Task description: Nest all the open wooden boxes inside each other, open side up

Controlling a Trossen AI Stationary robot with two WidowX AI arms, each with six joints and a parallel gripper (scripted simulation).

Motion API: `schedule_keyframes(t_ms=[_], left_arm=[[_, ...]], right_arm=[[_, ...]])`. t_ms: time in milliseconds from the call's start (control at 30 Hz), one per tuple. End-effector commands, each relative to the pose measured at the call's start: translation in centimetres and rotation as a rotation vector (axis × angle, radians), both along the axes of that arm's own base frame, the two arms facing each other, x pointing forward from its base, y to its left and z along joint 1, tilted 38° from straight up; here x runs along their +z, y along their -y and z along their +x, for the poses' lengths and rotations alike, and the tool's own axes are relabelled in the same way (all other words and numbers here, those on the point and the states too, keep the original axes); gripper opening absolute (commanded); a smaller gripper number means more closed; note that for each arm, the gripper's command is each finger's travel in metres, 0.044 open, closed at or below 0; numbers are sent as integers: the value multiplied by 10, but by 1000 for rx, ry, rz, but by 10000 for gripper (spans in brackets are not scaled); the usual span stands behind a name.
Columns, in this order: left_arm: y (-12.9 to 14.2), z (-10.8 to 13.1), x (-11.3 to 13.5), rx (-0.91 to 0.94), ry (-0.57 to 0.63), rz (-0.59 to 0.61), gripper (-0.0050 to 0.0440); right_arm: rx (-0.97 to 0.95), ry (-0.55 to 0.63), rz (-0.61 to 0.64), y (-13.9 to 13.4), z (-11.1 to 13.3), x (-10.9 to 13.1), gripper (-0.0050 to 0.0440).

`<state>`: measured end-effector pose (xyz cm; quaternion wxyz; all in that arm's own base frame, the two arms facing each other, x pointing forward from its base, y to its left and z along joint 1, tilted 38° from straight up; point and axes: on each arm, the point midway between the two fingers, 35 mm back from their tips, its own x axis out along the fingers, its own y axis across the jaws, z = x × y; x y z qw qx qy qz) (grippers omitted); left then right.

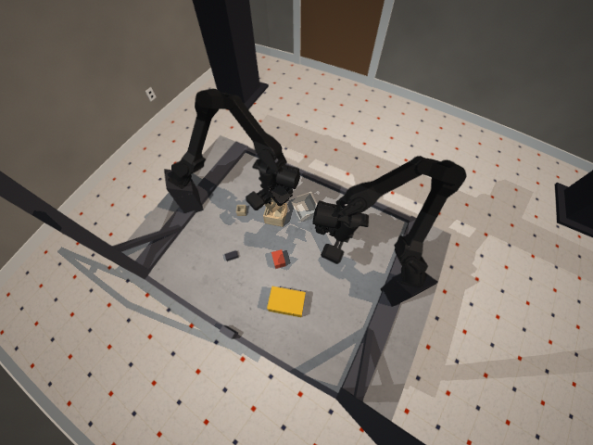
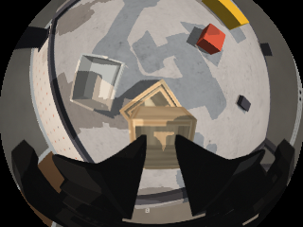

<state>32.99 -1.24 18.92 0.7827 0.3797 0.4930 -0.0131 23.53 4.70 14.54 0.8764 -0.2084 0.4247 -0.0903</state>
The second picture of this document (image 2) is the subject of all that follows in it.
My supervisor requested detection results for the red cube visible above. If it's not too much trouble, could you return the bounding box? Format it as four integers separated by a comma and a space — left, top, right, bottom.
196, 24, 225, 55

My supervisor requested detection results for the yellow rectangular block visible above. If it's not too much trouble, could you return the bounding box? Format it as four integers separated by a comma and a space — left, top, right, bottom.
202, 0, 249, 30

